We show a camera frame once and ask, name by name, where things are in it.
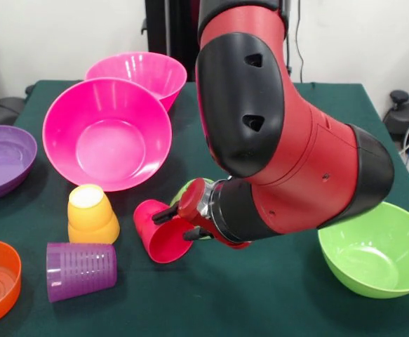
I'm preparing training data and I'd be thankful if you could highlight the thick black hanging cable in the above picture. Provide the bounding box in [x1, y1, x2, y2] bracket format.
[283, 0, 293, 75]

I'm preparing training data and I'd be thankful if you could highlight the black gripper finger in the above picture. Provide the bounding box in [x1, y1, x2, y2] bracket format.
[151, 204, 181, 225]
[182, 226, 213, 242]

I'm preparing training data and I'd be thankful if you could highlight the grey pedestal foot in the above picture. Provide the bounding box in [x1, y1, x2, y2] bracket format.
[382, 90, 409, 157]
[0, 97, 26, 127]

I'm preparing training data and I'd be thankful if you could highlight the magenta plastic bowl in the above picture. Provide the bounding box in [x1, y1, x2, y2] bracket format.
[84, 51, 188, 113]
[41, 77, 173, 192]

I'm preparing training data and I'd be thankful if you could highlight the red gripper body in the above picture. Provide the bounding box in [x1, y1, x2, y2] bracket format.
[177, 178, 251, 250]

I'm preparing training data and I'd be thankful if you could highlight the dark green tablecloth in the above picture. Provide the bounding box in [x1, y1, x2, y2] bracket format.
[0, 79, 409, 337]

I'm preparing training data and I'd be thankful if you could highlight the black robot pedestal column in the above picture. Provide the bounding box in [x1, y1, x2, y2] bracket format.
[141, 0, 205, 73]

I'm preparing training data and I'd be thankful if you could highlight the yellow plastic cup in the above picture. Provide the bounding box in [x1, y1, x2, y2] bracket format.
[67, 183, 121, 245]

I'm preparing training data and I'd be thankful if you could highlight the thin black hanging cable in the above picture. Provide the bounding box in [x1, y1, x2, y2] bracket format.
[295, 0, 305, 84]

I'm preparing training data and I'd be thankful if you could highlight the small lime green bowl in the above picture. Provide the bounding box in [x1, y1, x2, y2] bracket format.
[170, 178, 215, 241]

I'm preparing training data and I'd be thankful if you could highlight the pink red plastic cup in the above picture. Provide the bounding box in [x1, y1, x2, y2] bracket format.
[133, 199, 195, 265]

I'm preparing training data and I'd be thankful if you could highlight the purple plastic cup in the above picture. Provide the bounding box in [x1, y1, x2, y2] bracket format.
[46, 242, 118, 303]

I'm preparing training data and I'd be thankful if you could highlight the large lime green bowl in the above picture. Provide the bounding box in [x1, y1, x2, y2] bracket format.
[317, 201, 409, 300]

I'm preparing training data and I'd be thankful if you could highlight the purple plastic bowl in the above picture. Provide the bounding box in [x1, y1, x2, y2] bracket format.
[0, 125, 38, 202]

